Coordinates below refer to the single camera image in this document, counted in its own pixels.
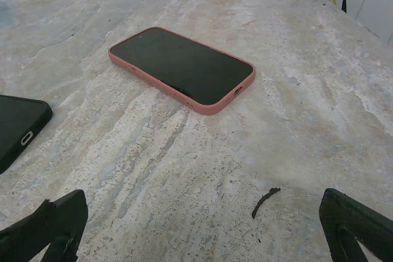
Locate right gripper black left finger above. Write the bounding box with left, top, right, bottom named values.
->
left=0, top=189, right=89, bottom=262

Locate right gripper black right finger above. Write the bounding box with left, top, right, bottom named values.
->
left=318, top=187, right=393, bottom=262

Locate black phone case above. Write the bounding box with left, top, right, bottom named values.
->
left=0, top=94, right=53, bottom=174

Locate pink phone case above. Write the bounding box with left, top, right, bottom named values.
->
left=107, top=26, right=257, bottom=116

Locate small dark curved scrap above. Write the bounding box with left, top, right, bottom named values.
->
left=251, top=187, right=282, bottom=220

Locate dolphin sticker with yellow ring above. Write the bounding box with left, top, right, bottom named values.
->
left=319, top=0, right=348, bottom=15

